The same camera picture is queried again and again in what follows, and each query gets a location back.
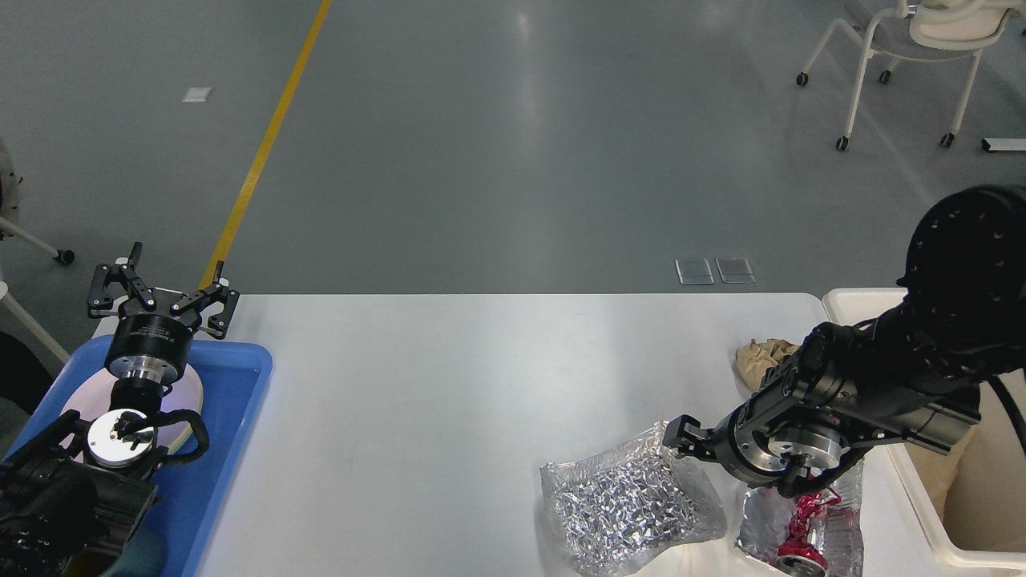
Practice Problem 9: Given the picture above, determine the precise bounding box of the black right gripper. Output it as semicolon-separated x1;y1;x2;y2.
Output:
662;401;802;488

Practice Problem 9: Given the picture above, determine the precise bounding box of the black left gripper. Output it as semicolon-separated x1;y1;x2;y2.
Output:
87;242;241;381

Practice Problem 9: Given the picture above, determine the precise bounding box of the pink plate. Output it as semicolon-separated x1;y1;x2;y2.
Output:
60;366;203;421

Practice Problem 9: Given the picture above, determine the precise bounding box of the silver foil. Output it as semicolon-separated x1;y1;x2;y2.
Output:
539;421;728;576

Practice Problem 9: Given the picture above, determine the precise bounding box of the brown paper bag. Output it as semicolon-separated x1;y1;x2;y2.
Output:
907;424;983;532

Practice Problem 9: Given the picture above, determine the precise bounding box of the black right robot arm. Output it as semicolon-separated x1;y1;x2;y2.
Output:
662;185;1025;498

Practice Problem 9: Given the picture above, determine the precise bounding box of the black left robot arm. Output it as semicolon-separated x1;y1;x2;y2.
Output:
1;244;240;576

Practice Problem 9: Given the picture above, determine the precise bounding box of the blue plastic tray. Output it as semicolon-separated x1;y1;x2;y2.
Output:
6;336;273;576

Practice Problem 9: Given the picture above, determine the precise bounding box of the crumpled brown paper ball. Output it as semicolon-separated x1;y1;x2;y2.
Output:
734;337;799;392

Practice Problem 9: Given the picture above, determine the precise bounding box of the chair leg with caster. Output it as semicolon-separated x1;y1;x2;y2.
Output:
1;216;76;266

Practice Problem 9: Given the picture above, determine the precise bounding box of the left clear floor plate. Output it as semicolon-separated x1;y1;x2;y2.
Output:
674;258;716;286

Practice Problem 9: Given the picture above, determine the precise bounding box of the clear floor plate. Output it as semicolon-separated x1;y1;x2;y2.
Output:
674;258;716;286
715;256;756;284

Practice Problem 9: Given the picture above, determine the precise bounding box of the right clear floor plate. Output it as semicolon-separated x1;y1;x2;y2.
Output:
715;256;756;284

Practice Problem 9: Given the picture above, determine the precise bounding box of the dark teal mug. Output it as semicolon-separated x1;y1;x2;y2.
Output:
100;528;168;577

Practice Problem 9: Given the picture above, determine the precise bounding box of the beige plastic bin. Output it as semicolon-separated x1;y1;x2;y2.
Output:
823;289;1026;571

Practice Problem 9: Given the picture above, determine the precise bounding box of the white rolling chair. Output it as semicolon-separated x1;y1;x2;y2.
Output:
795;1;1024;152

